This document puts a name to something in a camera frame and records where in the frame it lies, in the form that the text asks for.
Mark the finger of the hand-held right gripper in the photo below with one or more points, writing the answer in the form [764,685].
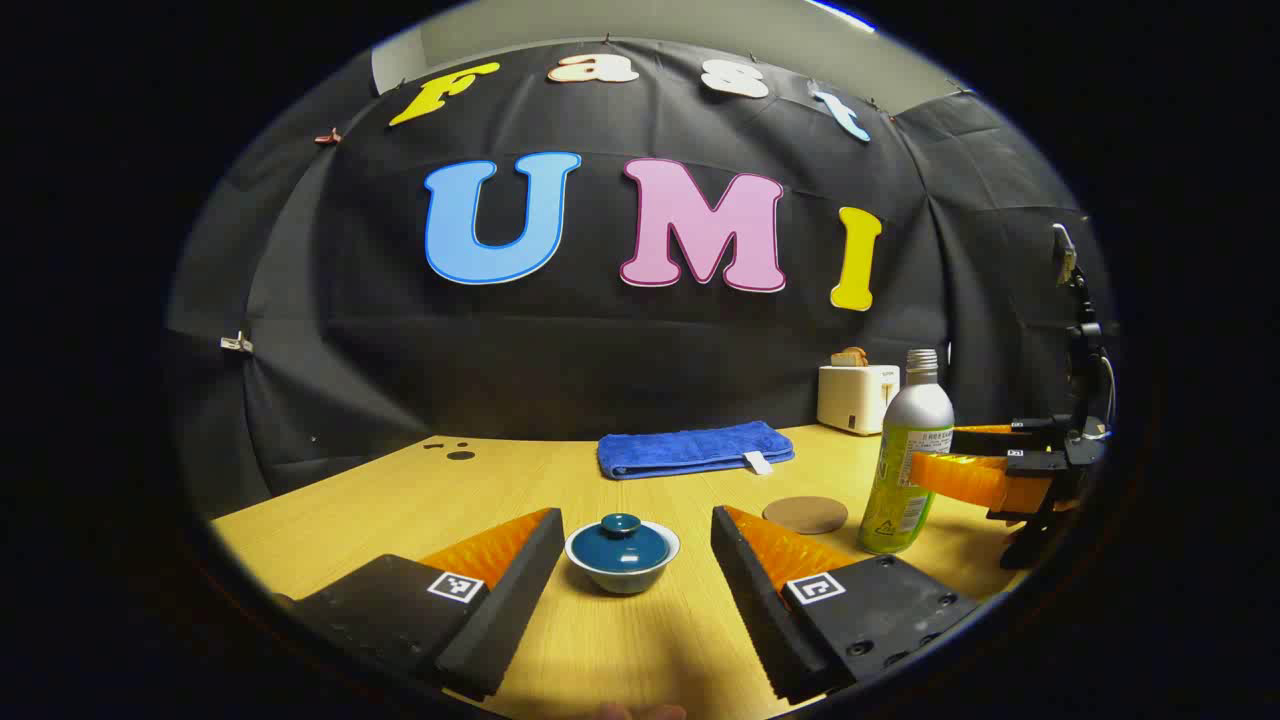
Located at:
[960,478]
[1000,437]

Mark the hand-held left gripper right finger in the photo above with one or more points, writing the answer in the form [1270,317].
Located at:
[750,610]

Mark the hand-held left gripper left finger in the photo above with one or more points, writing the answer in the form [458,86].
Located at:
[510,610]

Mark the silver water bottle green label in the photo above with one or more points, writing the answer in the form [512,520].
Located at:
[915,420]

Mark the round brown coaster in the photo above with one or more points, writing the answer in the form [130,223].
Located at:
[805,515]

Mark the white and teal teacup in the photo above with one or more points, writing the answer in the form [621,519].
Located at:
[622,582]

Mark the white toaster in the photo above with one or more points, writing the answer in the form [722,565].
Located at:
[850,400]

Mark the bread slice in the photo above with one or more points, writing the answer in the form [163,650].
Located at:
[848,357]

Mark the blue folded towel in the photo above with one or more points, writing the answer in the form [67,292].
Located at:
[690,448]

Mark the black backdrop cloth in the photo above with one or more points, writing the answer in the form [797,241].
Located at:
[600,360]

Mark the white cloth clip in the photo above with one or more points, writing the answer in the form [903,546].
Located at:
[237,343]

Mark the reddish cloth clip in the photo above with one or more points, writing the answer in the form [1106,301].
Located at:
[328,137]

